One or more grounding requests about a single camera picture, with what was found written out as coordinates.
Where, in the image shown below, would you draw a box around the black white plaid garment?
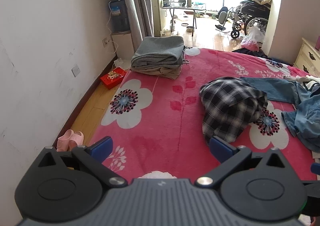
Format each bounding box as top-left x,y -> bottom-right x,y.
199,77 -> 268,144

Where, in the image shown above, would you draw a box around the folding table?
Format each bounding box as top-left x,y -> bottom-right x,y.
161,2 -> 206,36

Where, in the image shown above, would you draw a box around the pink slipper near bed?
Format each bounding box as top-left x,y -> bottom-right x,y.
69,131 -> 84,150

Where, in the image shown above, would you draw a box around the pink floral bed blanket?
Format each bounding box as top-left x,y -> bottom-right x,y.
91,48 -> 304,180

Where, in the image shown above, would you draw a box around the red gift box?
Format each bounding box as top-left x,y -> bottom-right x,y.
100,67 -> 126,90

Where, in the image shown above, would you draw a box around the dark blue jeans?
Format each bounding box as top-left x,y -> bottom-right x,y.
240,77 -> 301,106

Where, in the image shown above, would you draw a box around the light blue jeans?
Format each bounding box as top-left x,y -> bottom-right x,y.
283,80 -> 319,153

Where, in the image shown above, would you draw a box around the folded beige garment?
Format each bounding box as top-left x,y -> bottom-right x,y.
131,65 -> 182,80

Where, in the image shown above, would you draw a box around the folded grey blanket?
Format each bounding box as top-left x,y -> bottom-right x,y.
131,36 -> 184,69

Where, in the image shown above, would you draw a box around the cream dresser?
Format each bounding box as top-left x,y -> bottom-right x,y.
293,38 -> 320,77

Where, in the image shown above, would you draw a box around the dark water dispenser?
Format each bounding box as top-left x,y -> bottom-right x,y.
108,0 -> 130,33

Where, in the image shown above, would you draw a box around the black wheelchair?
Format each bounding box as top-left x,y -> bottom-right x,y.
215,0 -> 271,39

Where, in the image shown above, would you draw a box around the pink slipper near wall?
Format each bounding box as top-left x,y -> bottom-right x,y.
56,130 -> 74,152

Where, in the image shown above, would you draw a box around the wall switch plate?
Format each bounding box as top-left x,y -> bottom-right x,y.
71,65 -> 80,78

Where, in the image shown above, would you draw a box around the wall power outlet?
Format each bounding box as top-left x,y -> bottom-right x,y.
103,37 -> 110,47

